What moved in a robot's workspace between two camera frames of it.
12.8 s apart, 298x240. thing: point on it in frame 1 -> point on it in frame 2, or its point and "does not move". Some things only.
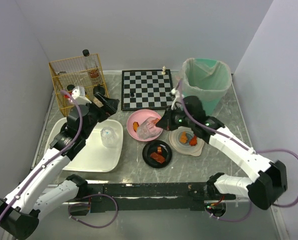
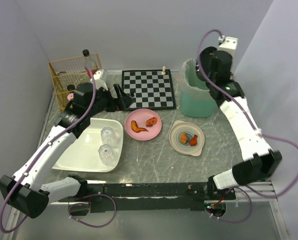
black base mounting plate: x=151 y=196 does not move
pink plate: x=139 y=116 does not move
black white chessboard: x=146 y=89 does not move
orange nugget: x=184 y=138 does not move
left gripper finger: x=107 y=106 -> x=125 y=100
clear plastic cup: x=147 y=129 -> x=107 y=155
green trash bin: x=208 y=79 does not move
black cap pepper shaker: x=70 y=88 does not move
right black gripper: x=168 y=119 -> x=203 y=62
